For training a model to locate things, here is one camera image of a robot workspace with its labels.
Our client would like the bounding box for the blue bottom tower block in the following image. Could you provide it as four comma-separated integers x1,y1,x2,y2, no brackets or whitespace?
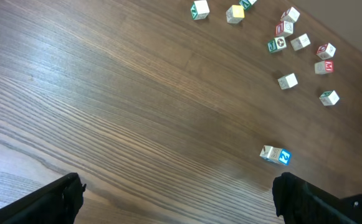
259,145,274,161

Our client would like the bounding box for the red side wooden block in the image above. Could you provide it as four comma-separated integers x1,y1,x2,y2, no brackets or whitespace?
275,21,293,37

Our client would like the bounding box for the plain wooden block far left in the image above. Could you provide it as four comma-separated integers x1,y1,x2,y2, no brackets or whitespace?
191,0,210,20

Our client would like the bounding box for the yellow top wooden block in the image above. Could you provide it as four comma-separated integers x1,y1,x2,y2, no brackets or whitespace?
226,5,245,24

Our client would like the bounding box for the plain wooden block upper right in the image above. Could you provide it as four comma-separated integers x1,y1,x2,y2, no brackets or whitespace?
316,43,336,60

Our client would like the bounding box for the green side wooden block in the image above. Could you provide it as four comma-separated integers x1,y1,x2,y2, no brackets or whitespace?
239,0,257,11

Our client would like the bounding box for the red M wooden block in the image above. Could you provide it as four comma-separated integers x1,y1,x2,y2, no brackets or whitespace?
315,60,334,75

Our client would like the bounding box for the plain wooden block top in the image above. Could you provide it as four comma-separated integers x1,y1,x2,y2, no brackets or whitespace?
280,7,300,23

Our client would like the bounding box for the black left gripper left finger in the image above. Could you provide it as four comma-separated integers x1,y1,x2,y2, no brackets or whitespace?
0,172,86,224

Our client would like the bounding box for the blue letter wooden block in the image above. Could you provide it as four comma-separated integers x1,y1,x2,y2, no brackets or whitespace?
269,147,292,166

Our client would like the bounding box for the plain wooden block far right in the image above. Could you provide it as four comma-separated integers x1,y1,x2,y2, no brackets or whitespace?
319,90,340,106

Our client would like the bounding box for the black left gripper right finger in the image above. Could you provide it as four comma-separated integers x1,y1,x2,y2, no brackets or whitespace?
272,172,362,224

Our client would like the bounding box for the green edged wooden block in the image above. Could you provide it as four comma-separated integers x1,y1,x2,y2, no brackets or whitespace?
290,34,310,51

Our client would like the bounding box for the green ball picture block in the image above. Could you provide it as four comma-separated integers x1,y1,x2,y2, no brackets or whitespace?
267,37,287,53

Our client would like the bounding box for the plain wooden block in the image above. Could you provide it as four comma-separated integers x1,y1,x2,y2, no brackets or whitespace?
316,43,336,60
278,73,298,90
280,7,300,23
191,0,210,20
319,90,340,106

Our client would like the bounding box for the plain wooden block centre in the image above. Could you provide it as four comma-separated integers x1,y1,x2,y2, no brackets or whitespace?
278,73,298,90

